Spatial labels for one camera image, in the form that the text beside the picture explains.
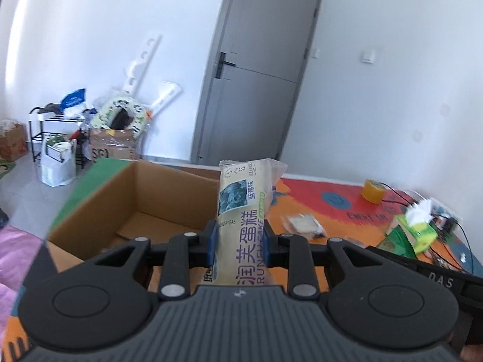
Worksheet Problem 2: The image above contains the small brown cardboard box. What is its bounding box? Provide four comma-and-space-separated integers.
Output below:
0, 120, 29, 161

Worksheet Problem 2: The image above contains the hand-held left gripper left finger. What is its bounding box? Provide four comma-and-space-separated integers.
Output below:
62, 221, 220, 301

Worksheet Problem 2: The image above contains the tall white foam board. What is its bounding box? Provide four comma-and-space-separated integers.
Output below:
122, 33, 163, 96

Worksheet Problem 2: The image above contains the blue and white bag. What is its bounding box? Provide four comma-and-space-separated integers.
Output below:
60, 88, 86, 111

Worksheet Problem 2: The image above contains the white power strip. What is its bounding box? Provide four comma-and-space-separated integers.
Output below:
429, 199, 463, 231

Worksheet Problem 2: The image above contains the printed cardboard box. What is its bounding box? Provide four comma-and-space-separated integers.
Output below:
88, 127, 139, 164

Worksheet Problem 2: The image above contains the yellow tape roll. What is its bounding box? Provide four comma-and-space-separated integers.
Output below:
360, 180, 386, 205

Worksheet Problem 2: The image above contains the pink blanket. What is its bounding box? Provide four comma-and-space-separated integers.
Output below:
0, 225, 50, 348

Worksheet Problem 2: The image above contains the colourful cartoon table mat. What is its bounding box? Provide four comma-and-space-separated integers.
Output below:
0, 158, 477, 362

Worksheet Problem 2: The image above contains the panda print seat ring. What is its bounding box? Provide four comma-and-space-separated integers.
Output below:
91, 96, 149, 138

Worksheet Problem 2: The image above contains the clear sandwich pack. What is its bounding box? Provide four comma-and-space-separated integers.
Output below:
283, 214, 326, 239

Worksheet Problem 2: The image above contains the grey door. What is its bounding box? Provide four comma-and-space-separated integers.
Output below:
190, 0, 324, 167

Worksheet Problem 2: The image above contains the white plastic bag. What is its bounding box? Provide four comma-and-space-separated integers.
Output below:
40, 134, 77, 188

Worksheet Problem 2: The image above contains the black shoe rack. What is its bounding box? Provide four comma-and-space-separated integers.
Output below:
29, 106, 87, 167

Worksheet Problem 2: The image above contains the black door handle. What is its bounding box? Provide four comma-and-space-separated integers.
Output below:
214, 52, 237, 80

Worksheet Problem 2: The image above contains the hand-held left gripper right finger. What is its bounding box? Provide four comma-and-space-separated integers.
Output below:
262, 221, 417, 299

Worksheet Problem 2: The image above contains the green tissue box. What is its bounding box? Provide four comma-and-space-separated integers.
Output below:
384, 199, 439, 258

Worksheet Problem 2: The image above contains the long cake packet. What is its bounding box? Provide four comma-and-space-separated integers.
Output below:
210, 158, 288, 288

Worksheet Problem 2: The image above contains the short white foam board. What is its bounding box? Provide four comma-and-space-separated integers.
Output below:
148, 81, 180, 117

